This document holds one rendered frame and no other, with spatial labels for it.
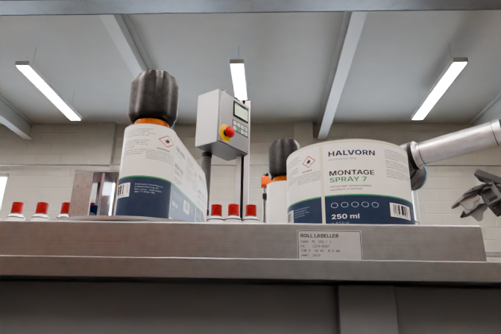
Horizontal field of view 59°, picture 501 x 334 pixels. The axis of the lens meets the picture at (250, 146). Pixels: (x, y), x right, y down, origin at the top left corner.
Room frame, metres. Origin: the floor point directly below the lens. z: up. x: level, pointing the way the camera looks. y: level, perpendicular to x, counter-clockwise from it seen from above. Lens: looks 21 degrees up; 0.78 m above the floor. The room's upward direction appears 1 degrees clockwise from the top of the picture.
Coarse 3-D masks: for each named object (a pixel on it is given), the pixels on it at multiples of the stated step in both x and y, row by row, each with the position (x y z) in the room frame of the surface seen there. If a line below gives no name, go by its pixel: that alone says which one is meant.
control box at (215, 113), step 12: (204, 96) 1.33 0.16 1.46; (216, 96) 1.30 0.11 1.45; (228, 96) 1.33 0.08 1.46; (204, 108) 1.33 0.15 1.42; (216, 108) 1.30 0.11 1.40; (228, 108) 1.33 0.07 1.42; (204, 120) 1.33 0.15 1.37; (216, 120) 1.30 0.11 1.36; (228, 120) 1.33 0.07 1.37; (240, 120) 1.39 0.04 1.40; (204, 132) 1.33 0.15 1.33; (216, 132) 1.30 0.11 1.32; (204, 144) 1.33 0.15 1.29; (216, 144) 1.32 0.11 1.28; (228, 144) 1.34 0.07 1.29; (240, 144) 1.39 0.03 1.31; (216, 156) 1.43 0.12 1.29; (228, 156) 1.43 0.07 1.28
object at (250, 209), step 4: (248, 204) 1.29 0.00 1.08; (252, 204) 1.29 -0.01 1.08; (248, 208) 1.29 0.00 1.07; (252, 208) 1.29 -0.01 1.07; (248, 212) 1.29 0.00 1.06; (252, 212) 1.29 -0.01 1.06; (248, 216) 1.29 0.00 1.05; (252, 216) 1.29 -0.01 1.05; (244, 220) 1.29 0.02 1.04; (248, 220) 1.28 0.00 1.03; (252, 220) 1.28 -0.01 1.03; (256, 220) 1.29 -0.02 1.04
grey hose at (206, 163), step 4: (204, 152) 1.39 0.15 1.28; (208, 152) 1.39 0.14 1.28; (204, 156) 1.39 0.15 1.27; (208, 156) 1.39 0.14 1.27; (204, 160) 1.40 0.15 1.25; (208, 160) 1.40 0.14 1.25; (204, 164) 1.39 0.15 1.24; (208, 164) 1.39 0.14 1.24; (204, 168) 1.39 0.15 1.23; (208, 168) 1.40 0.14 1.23; (204, 172) 1.39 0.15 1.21; (208, 172) 1.40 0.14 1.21; (208, 176) 1.40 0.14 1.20; (208, 180) 1.40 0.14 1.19; (208, 184) 1.40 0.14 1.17; (208, 188) 1.40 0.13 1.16; (208, 192) 1.40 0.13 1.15; (208, 196) 1.40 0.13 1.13; (208, 200) 1.40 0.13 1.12; (208, 204) 1.40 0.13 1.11; (208, 208) 1.41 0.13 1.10; (208, 212) 1.40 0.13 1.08
